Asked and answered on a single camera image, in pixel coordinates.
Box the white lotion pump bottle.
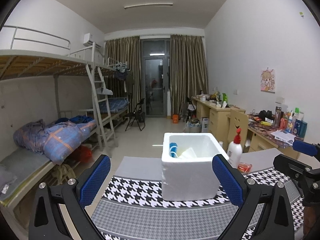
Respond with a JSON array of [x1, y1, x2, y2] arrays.
[[227, 128, 242, 168]]

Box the black folding chair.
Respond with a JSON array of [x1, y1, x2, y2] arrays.
[[124, 98, 145, 131]]

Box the ceiling tube light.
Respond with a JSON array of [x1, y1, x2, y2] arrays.
[[124, 3, 174, 10]]

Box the black headphones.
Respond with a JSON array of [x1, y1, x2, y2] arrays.
[[258, 110, 274, 121]]

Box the wooden smiley chair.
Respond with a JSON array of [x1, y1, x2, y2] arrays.
[[227, 109, 248, 150]]

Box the cartoon girl wall poster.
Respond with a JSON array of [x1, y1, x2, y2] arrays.
[[260, 68, 276, 93]]

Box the red plastic bag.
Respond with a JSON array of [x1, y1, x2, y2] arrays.
[[72, 145, 92, 163]]

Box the blue face mask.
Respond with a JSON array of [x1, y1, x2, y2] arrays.
[[169, 142, 178, 158]]

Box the brown curtain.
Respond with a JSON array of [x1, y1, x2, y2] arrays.
[[170, 35, 208, 114], [105, 36, 141, 112]]

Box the right brown curtain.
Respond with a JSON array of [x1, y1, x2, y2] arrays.
[[170, 35, 208, 114]]

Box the white metal bunk bed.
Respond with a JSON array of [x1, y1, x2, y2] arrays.
[[0, 25, 131, 205]]

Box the white air conditioner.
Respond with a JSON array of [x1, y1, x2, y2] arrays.
[[83, 33, 101, 49]]

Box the orange bucket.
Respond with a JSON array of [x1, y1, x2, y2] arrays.
[[172, 114, 180, 124]]

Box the white tissue paper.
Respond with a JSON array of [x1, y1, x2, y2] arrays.
[[178, 147, 197, 159]]

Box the houndstooth table mat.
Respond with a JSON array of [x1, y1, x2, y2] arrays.
[[85, 168, 308, 240]]

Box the left brown curtain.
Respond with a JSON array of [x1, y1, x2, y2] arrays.
[[105, 36, 141, 112]]

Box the wooden desk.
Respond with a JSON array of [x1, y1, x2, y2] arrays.
[[191, 97, 300, 159]]

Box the red snack packet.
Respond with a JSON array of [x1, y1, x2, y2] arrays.
[[238, 162, 252, 174]]

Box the white paper sheets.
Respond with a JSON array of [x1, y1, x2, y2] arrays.
[[271, 130, 296, 146]]

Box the glass balcony door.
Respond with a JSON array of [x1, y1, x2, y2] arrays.
[[141, 38, 170, 117]]

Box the grey trash bin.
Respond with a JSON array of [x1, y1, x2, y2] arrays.
[[185, 119, 202, 133]]

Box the white foam box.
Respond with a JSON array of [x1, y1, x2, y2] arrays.
[[161, 133, 229, 201]]

